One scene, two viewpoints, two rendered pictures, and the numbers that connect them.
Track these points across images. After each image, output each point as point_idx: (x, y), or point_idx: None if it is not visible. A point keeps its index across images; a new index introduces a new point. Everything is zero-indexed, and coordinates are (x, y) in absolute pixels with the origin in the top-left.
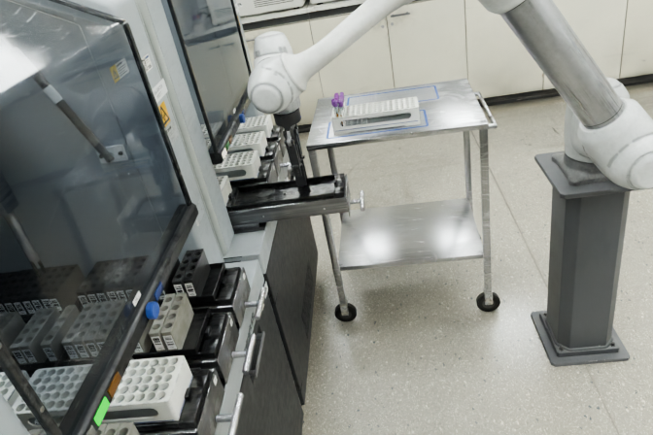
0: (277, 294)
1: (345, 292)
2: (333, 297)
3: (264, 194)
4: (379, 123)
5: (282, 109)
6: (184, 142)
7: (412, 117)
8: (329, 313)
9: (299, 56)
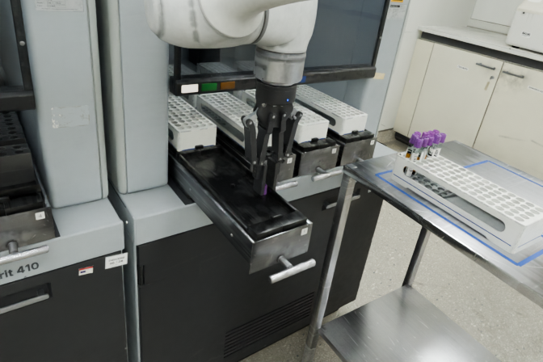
0: (158, 281)
1: (338, 360)
2: (323, 352)
3: (223, 171)
4: (451, 205)
5: (170, 39)
6: (108, 31)
7: (504, 234)
8: (300, 361)
9: None
